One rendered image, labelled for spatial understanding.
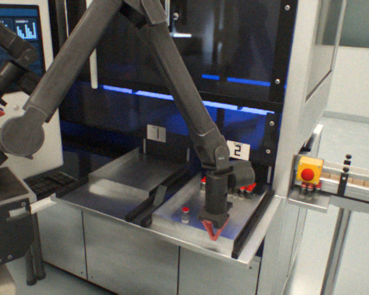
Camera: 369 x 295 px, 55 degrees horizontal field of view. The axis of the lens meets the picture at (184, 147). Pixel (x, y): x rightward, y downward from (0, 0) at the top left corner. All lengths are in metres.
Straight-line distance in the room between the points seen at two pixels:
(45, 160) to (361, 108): 4.95
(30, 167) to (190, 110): 0.92
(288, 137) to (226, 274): 0.66
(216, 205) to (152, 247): 0.82
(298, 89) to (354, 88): 4.67
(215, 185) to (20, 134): 0.46
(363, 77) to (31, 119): 5.36
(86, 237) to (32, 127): 1.27
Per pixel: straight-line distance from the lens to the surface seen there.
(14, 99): 1.50
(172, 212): 1.15
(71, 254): 2.10
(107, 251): 1.89
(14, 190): 1.01
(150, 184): 1.32
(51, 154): 1.64
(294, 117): 1.20
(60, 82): 0.77
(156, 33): 0.84
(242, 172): 0.92
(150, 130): 1.43
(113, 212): 1.16
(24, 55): 1.18
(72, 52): 0.78
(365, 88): 5.83
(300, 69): 1.17
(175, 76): 0.84
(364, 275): 2.57
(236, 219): 1.14
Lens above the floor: 1.49
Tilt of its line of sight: 21 degrees down
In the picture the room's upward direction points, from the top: 2 degrees clockwise
